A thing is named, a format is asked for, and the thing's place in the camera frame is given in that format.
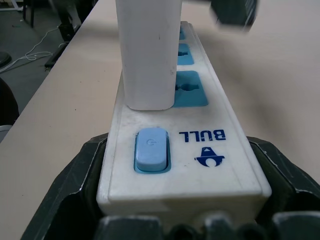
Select black thin table leg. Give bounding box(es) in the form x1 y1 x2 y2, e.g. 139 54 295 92
21 0 35 29

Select black round chair base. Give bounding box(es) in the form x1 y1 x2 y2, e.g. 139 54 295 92
0 51 13 68

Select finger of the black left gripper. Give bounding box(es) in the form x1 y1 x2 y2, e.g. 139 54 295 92
209 0 259 33

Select dark rounded chair seat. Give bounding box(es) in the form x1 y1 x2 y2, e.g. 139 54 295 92
0 77 20 126

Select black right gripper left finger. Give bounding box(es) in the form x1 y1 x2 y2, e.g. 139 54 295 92
31 132 111 240

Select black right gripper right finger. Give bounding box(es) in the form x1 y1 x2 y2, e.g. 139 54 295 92
246 135 320 240

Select white floor cable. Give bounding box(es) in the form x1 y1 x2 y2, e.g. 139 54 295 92
0 26 61 74

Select black metal stand leg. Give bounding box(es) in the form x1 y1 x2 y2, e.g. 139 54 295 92
44 0 84 69

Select white charger block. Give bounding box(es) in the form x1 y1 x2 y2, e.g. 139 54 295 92
116 0 181 111

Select white power strip blue sockets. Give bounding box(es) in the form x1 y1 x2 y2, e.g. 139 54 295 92
96 20 273 226

